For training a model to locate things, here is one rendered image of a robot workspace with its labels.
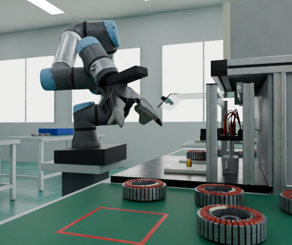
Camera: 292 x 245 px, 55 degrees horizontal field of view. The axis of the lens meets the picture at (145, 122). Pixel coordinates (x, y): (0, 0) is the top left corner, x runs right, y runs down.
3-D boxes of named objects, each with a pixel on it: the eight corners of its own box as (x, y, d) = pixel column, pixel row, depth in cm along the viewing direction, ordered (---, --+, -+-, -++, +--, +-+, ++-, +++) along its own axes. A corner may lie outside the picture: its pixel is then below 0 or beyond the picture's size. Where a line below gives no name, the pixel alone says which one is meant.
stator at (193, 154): (183, 159, 123) (183, 151, 123) (188, 157, 133) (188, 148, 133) (210, 161, 119) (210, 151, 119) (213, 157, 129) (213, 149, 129)
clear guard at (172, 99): (157, 108, 119) (157, 94, 120) (170, 110, 142) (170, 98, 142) (238, 106, 109) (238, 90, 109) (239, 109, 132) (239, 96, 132)
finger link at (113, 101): (123, 116, 71) (125, 97, 78) (126, 112, 70) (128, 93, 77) (106, 108, 70) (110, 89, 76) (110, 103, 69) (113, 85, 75)
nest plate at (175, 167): (163, 171, 98) (163, 168, 98) (173, 166, 113) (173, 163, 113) (207, 174, 94) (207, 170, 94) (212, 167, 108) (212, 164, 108)
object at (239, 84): (236, 92, 80) (236, 81, 80) (238, 106, 139) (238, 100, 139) (242, 92, 79) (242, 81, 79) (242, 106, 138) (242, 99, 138)
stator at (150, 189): (112, 197, 72) (112, 182, 72) (143, 189, 80) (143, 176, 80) (145, 205, 64) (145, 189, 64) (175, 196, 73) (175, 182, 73)
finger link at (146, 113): (154, 131, 83) (129, 112, 82) (166, 117, 80) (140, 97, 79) (152, 136, 80) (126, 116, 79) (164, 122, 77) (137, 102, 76)
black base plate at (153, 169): (110, 182, 91) (110, 175, 91) (163, 159, 152) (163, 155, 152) (268, 194, 76) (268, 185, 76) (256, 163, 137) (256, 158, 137)
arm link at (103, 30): (97, 117, 158) (84, 17, 126) (124, 116, 159) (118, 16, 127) (96, 131, 148) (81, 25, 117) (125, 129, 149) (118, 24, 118)
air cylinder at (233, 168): (222, 173, 96) (222, 157, 96) (223, 169, 103) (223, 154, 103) (237, 174, 94) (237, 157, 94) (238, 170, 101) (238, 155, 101)
